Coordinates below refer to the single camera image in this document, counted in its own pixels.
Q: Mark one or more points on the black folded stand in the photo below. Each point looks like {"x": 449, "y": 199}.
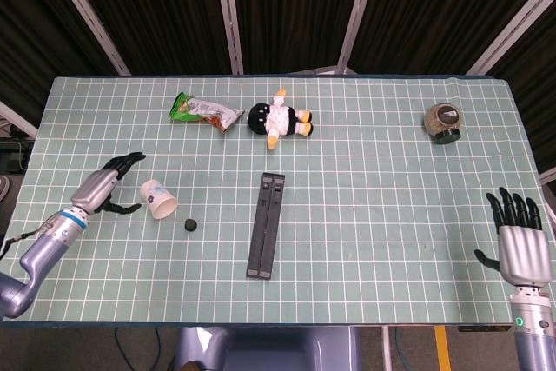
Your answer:
{"x": 260, "y": 249}

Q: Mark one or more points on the white screen frame post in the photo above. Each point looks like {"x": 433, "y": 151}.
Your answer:
{"x": 359, "y": 15}
{"x": 229, "y": 15}
{"x": 517, "y": 28}
{"x": 87, "y": 15}
{"x": 19, "y": 121}

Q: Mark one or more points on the white paper cup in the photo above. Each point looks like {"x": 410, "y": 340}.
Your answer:
{"x": 158, "y": 201}

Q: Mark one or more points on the white table leg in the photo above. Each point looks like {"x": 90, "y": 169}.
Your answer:
{"x": 386, "y": 349}

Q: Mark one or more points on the glass jar with dark lid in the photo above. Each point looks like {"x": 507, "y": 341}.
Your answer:
{"x": 441, "y": 121}

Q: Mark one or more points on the green orange snack bag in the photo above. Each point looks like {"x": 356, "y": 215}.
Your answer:
{"x": 195, "y": 110}

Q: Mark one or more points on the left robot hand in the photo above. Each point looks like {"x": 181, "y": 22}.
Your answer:
{"x": 97, "y": 188}

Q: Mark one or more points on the small black ball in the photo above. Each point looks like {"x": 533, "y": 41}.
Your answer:
{"x": 191, "y": 225}

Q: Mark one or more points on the lilac robot torso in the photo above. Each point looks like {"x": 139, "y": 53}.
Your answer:
{"x": 269, "y": 345}

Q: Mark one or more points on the black white plush penguin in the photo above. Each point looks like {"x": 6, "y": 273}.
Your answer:
{"x": 280, "y": 121}

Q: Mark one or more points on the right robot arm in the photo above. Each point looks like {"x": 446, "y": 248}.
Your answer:
{"x": 532, "y": 336}

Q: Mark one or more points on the yellow floor strip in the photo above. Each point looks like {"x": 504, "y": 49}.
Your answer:
{"x": 441, "y": 349}

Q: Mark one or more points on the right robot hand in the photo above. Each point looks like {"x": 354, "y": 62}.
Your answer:
{"x": 523, "y": 253}

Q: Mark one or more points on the green checkered tablecloth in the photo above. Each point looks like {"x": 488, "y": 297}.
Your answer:
{"x": 369, "y": 214}

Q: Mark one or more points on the dark curtain panel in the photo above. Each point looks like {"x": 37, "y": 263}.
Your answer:
{"x": 35, "y": 19}
{"x": 434, "y": 6}
{"x": 534, "y": 84}
{"x": 295, "y": 6}
{"x": 160, "y": 10}

